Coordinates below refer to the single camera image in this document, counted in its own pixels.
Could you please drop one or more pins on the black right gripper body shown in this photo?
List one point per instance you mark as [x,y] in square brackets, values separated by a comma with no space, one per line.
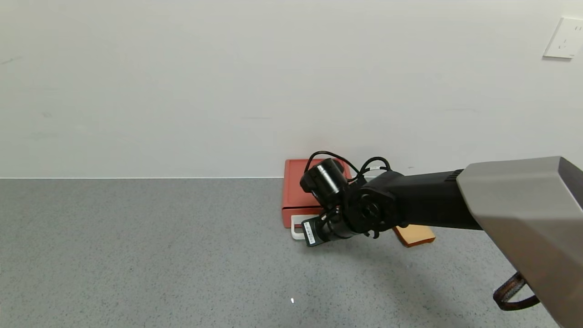
[310,233]

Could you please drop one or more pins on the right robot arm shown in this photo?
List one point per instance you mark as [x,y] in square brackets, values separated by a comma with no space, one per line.
[432,200]

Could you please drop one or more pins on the red drawer case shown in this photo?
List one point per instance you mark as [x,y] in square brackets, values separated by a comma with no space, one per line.
[294,187]

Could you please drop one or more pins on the toy toast slice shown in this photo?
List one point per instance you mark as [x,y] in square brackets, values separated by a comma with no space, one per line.
[416,234]

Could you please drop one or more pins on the white wall socket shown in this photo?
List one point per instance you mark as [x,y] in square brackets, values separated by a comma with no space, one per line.
[565,38]

